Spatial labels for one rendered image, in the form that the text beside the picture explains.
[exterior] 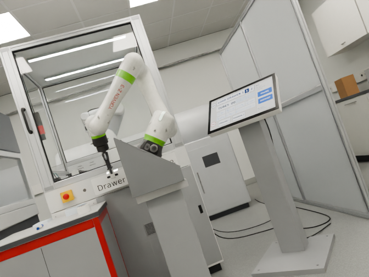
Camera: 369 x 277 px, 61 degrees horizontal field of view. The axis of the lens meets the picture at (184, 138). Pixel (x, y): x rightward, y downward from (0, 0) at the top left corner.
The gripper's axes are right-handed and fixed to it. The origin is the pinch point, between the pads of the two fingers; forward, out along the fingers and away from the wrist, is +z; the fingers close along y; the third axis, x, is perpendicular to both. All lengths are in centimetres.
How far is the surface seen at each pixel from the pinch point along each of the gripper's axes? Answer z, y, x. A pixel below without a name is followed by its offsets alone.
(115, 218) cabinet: 33.5, -4.2, -8.3
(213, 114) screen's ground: -15, -7, 79
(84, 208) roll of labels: 1.2, 36.6, -17.2
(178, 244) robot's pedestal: 30, 57, 23
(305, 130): 32, -34, 167
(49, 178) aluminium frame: -4.6, -18.6, -40.8
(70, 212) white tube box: 10.2, 14.1, -29.9
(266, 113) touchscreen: -14, 29, 101
